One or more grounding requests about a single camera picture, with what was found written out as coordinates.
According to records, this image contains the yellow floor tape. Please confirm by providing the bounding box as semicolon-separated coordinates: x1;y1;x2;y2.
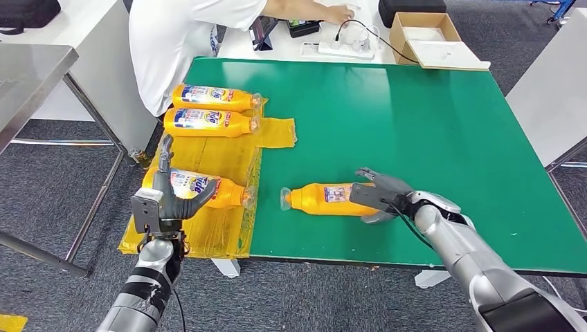
0;314;28;332

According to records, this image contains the white power strip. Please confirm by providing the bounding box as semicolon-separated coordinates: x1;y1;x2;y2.
317;35;376;60

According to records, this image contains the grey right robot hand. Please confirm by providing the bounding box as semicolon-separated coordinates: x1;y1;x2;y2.
355;167;415;225

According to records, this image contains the orange bottle clear cap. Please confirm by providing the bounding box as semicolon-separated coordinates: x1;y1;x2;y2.
142;165;255;211
280;182;382;217
171;84;263;113
163;107;262;138

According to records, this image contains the black desk cable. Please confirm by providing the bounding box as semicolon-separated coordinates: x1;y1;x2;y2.
334;19;420;64

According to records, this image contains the black green electronic device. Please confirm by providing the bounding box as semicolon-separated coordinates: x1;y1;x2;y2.
286;18;322;39

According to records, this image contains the white table foot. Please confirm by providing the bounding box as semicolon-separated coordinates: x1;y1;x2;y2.
210;259;241;279
413;269;453;290

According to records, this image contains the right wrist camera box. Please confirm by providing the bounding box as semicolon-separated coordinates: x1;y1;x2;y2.
349;183;404;212

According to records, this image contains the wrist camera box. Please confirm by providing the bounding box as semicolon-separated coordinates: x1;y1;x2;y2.
349;183;404;212
130;188;165;235

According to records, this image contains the blue metal frame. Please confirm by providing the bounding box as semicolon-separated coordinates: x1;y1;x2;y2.
530;0;575;24

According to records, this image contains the black hard case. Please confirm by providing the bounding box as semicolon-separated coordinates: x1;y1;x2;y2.
377;0;447;28

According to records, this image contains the white floor cable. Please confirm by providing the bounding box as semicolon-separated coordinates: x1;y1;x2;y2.
541;275;587;313

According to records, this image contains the white desk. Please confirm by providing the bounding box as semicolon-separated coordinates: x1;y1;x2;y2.
217;0;401;64

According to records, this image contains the steel table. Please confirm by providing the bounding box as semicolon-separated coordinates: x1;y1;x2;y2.
0;43;127;279

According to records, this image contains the black tablet on stand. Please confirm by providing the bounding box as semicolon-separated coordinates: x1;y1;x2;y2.
249;16;280;52

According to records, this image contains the person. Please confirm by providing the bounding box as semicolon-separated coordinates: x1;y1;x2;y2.
128;0;356;118

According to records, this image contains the black bag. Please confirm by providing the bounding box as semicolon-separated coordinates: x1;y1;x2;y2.
0;0;62;35

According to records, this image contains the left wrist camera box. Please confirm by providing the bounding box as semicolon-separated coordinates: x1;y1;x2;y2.
130;188;165;235

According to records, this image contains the open cardboard box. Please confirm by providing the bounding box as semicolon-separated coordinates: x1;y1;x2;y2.
388;10;491;71

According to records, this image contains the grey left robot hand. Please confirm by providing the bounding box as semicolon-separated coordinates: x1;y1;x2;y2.
152;134;218;222

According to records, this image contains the white table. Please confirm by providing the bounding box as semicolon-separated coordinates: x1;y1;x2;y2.
505;6;587;173
0;0;159;154

